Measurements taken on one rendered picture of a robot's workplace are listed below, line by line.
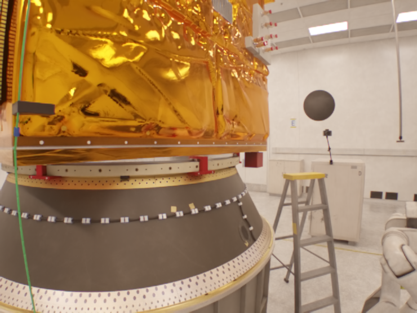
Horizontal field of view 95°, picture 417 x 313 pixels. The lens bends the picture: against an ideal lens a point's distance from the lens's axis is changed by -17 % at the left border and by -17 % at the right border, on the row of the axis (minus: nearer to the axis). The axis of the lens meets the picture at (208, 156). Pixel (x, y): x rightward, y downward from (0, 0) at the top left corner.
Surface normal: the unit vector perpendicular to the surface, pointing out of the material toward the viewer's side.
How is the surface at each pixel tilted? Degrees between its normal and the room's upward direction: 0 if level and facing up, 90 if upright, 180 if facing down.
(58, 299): 43
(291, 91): 90
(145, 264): 62
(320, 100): 90
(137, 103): 93
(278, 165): 90
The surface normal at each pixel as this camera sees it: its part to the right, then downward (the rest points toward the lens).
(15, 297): -0.09, -0.70
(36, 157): 0.83, 0.03
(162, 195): 0.44, -0.43
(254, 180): -0.55, 0.04
